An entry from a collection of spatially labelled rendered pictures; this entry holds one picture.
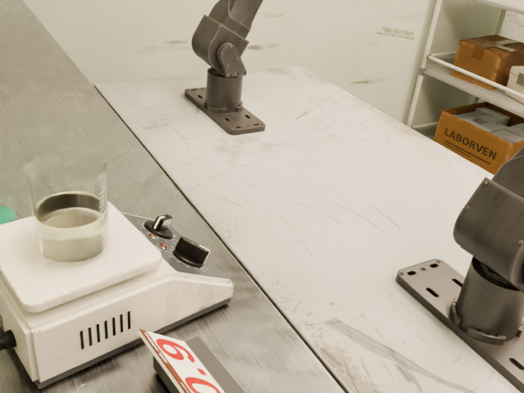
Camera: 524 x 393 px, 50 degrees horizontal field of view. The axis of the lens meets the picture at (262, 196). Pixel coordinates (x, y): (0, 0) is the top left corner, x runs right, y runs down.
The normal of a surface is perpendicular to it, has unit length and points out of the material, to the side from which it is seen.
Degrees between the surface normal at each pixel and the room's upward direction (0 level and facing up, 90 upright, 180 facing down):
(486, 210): 60
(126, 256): 0
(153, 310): 90
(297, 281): 0
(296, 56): 90
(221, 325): 0
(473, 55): 89
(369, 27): 90
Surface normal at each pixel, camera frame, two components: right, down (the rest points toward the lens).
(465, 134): -0.84, 0.22
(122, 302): 0.63, 0.44
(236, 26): 0.46, 0.47
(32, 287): 0.10, -0.86
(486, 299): -0.70, 0.30
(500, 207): -0.70, -0.27
